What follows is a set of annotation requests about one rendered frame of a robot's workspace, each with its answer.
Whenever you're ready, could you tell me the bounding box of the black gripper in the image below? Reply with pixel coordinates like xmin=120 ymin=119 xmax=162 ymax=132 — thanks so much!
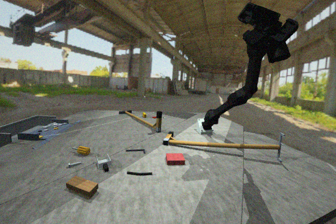
xmin=238 ymin=2 xmax=299 ymax=44

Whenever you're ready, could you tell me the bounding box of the brown wooden block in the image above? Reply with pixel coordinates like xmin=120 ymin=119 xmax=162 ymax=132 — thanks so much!
xmin=66 ymin=176 xmax=98 ymax=199

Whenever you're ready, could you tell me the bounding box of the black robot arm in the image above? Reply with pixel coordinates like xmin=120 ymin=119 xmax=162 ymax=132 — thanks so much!
xmin=202 ymin=29 xmax=290 ymax=130

